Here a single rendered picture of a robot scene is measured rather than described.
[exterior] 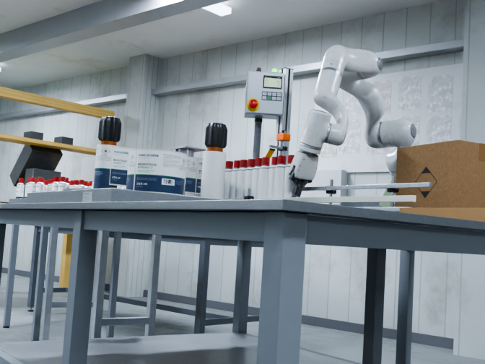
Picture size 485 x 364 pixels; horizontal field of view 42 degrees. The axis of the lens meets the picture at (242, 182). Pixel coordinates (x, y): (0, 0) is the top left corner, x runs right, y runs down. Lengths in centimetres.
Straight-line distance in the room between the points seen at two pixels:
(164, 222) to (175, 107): 589
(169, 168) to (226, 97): 481
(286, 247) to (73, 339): 105
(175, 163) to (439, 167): 89
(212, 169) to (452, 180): 85
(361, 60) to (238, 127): 414
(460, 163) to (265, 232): 109
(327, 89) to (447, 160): 54
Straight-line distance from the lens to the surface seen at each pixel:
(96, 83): 880
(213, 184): 237
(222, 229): 140
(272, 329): 125
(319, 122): 237
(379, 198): 210
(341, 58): 259
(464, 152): 224
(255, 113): 278
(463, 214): 180
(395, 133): 291
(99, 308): 352
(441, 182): 226
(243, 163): 272
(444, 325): 536
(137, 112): 758
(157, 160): 212
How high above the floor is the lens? 76
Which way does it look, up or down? 5 degrees up
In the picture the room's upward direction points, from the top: 4 degrees clockwise
